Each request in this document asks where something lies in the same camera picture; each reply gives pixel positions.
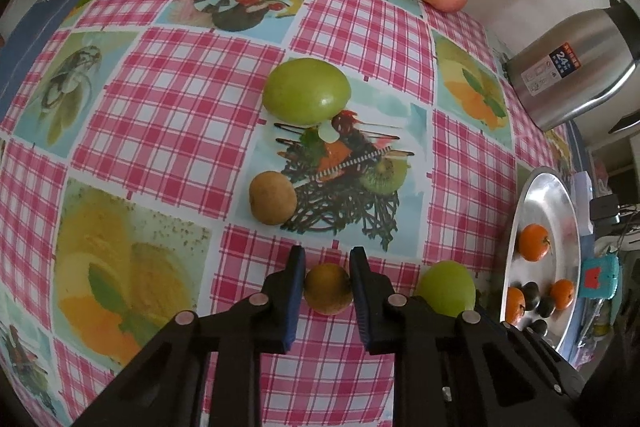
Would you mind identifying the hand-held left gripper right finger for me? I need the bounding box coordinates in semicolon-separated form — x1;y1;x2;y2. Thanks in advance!
349;247;586;427

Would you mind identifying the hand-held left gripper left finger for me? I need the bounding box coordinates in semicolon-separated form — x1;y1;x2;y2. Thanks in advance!
72;246;307;427

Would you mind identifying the small brown round fruit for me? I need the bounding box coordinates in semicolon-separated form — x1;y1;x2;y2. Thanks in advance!
304;263;354;315

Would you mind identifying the orange mandarin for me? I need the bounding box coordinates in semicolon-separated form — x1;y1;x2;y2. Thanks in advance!
550;279;575;310
505;287;527;325
518;224;552;262

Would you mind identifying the round metal plate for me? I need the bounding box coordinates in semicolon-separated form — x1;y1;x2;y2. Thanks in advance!
500;168;581;353

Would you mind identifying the small green fruit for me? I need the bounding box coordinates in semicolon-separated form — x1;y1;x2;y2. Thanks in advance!
417;261;476;318

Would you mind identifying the brown kiwi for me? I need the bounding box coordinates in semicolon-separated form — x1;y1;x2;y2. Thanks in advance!
249;171;297;225

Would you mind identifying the large green fruit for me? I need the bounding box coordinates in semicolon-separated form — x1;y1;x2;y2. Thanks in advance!
263;58;351;125

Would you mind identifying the pink checkered printed tablecloth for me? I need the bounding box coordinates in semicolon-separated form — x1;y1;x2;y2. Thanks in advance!
0;0;586;427

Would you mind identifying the teal box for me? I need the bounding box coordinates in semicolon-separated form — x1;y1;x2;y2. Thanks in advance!
580;255;621;303

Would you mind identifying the black power adapter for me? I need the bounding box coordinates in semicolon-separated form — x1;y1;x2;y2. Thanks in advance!
590;194;621;223

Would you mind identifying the stainless steel kettle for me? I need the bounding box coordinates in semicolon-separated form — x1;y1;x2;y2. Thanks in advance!
504;0;640;132

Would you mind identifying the blue tablecloth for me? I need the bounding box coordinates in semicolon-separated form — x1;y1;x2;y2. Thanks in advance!
0;0;66;118

